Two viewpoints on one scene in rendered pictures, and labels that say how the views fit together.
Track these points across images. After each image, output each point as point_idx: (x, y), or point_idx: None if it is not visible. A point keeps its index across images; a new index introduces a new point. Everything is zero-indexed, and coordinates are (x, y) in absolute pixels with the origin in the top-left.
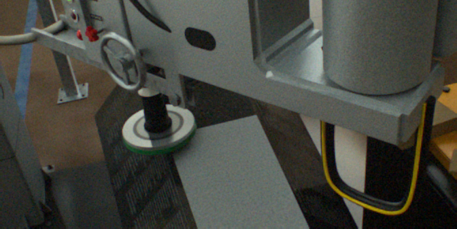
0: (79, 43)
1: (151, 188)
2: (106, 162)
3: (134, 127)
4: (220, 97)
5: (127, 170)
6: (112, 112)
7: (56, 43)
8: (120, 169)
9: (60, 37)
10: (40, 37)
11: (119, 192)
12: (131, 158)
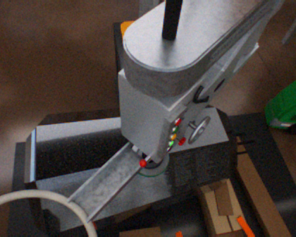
0: (106, 185)
1: (168, 172)
2: (113, 214)
3: (149, 168)
4: (115, 130)
5: (138, 192)
6: (70, 211)
7: (113, 197)
8: (132, 199)
9: (89, 202)
10: (96, 214)
11: (148, 199)
12: (133, 188)
